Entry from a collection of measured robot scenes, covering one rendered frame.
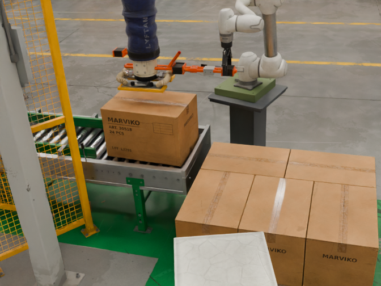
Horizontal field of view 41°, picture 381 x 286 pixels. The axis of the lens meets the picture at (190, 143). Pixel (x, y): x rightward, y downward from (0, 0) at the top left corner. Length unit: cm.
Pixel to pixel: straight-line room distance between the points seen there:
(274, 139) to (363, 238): 222
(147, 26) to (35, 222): 144
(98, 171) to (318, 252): 168
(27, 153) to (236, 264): 145
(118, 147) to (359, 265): 186
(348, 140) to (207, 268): 326
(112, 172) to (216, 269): 178
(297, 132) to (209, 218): 230
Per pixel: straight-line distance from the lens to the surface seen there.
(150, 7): 344
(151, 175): 362
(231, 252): 221
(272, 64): 407
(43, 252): 338
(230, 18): 333
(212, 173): 358
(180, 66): 355
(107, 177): 379
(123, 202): 432
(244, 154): 379
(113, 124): 373
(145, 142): 368
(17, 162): 302
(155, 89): 353
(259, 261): 218
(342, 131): 532
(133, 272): 366
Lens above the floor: 250
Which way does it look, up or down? 30 degrees down
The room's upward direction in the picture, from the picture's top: 4 degrees counter-clockwise
